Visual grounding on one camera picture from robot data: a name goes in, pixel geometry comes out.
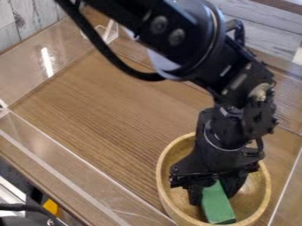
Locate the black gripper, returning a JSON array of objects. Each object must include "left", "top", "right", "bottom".
[{"left": 170, "top": 109, "right": 265, "bottom": 206}]

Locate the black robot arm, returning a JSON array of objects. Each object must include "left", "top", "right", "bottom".
[{"left": 85, "top": 0, "right": 277, "bottom": 205}]

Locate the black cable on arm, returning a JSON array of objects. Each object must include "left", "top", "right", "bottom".
[{"left": 51, "top": 0, "right": 166, "bottom": 82}]

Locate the yellow tag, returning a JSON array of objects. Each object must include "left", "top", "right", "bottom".
[{"left": 43, "top": 199, "right": 59, "bottom": 216}]

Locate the clear acrylic corner bracket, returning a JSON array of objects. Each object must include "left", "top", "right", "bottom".
[{"left": 95, "top": 19, "right": 119, "bottom": 44}]

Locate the clear acrylic tray wall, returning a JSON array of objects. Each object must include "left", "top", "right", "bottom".
[{"left": 0, "top": 100, "right": 123, "bottom": 226}]

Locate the black cable bottom left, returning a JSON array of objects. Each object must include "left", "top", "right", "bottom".
[{"left": 0, "top": 202, "right": 56, "bottom": 226}]

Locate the green rectangular block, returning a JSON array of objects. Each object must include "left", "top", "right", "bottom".
[{"left": 200, "top": 181, "right": 236, "bottom": 224}]

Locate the brown wooden bowl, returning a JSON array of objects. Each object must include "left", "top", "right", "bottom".
[{"left": 156, "top": 132, "right": 271, "bottom": 226}]

